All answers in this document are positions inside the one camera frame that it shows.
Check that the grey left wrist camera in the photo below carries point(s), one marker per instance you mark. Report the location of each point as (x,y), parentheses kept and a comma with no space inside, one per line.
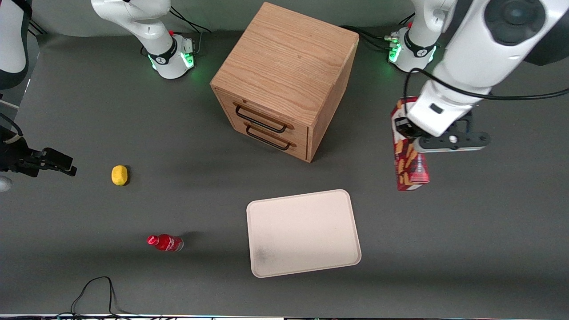
(466,141)

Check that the wooden drawer front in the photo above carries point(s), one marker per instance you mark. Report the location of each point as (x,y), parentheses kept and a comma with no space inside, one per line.
(298,149)
(300,131)

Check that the yellow lemon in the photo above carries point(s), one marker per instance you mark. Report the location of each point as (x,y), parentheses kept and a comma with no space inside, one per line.
(119,175)

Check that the red cola bottle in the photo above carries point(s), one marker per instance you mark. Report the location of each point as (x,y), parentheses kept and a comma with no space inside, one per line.
(165,242)

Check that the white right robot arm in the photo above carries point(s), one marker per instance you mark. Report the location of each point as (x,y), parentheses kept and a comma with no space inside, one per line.
(162,49)

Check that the black frame strut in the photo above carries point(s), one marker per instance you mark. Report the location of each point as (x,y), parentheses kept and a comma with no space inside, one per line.
(38,27)

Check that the beige plastic tray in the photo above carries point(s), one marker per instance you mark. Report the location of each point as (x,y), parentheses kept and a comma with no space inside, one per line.
(302,233)

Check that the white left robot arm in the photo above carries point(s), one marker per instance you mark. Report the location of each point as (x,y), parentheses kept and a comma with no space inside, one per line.
(480,49)

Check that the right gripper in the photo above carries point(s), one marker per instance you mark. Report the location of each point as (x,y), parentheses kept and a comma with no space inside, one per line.
(13,156)

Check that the red cookie box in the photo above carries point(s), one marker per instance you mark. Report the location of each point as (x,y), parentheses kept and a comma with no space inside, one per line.
(406,164)

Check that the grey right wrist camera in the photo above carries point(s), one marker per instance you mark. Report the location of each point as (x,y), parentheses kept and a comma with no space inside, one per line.
(4,183)

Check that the wooden drawer cabinet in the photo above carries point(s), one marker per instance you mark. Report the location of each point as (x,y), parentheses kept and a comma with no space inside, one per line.
(284,58)

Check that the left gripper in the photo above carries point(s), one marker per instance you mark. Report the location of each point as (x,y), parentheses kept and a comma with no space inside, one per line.
(402,126)

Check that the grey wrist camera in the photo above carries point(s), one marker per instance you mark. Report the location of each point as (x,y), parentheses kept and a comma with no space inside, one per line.
(466,141)
(4,183)

